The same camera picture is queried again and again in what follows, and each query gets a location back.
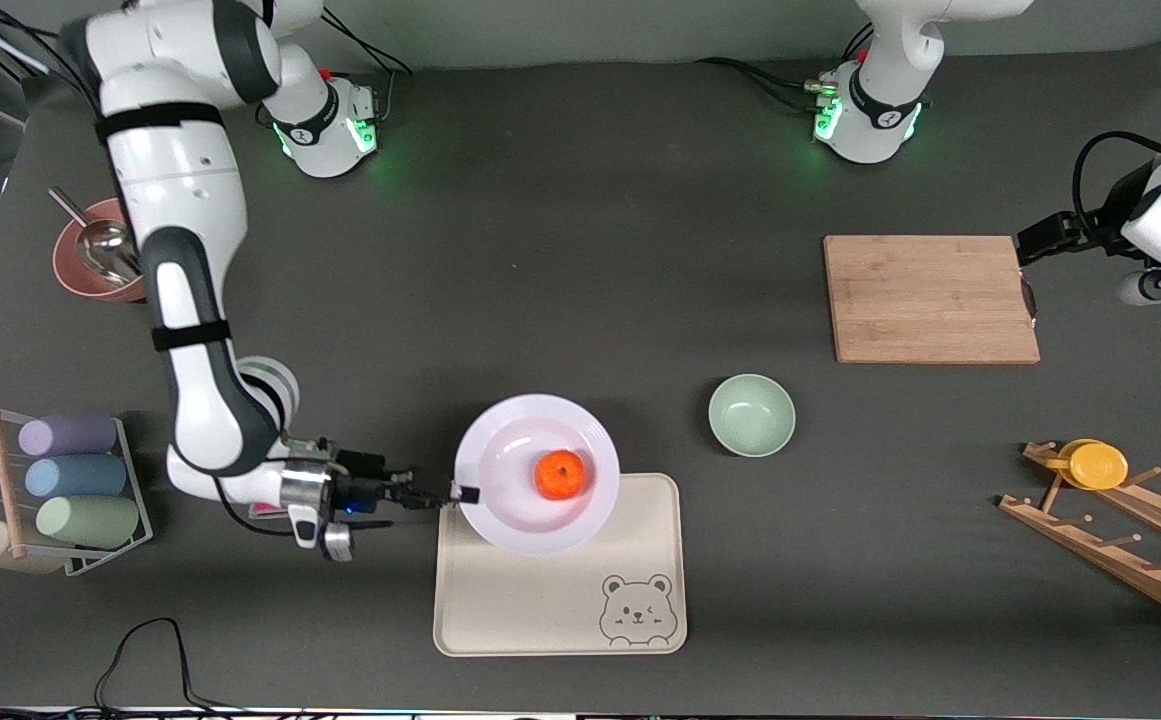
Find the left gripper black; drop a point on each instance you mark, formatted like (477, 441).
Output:
(1090, 224)

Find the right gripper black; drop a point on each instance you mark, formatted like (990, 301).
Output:
(364, 491)

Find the white round plate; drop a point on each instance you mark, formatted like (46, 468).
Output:
(510, 510)

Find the orange fruit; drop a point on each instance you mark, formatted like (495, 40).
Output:
(560, 475)

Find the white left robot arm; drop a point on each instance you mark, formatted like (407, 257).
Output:
(885, 110)

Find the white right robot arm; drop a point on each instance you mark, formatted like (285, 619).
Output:
(175, 180)

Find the cream bear print tray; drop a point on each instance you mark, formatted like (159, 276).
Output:
(540, 600)

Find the wooden cutting board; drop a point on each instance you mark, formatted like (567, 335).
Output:
(900, 300)

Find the pink folded cloth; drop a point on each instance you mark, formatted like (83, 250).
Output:
(265, 511)

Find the yellow mug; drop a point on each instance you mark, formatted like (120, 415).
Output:
(1095, 465)

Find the light green bowl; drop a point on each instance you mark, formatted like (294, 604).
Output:
(751, 415)

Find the wooden peg mug rack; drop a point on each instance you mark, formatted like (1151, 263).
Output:
(1120, 555)

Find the green cup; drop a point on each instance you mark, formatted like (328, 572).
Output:
(88, 521)

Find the blue cup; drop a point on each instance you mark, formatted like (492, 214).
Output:
(75, 476)

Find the purple cup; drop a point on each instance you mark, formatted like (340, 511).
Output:
(68, 434)

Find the metal scoop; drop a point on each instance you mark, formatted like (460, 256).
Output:
(105, 245)

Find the pink bowl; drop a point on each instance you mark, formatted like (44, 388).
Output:
(80, 280)

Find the wooden rack dowel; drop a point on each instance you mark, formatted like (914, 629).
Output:
(3, 470)

